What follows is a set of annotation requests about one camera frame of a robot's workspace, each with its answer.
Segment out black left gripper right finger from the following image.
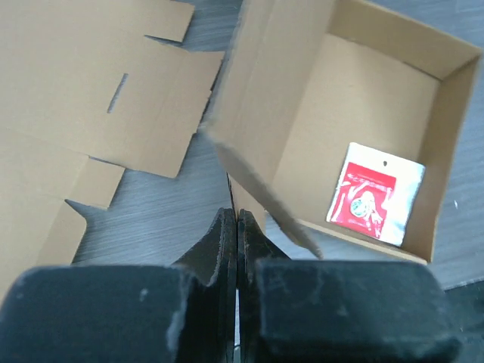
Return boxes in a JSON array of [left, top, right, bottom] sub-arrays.
[[237, 210, 463, 362]]

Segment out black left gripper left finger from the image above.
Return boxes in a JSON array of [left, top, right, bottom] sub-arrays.
[[1, 209, 237, 362]]

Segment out white red packet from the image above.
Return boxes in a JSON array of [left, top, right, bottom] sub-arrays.
[[326, 142, 425, 247]]

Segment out brown cardboard box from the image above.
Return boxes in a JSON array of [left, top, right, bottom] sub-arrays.
[[204, 1, 483, 263]]

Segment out flat spare cardboard blank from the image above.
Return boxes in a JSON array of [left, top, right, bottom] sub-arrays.
[[1, 1, 224, 292]]

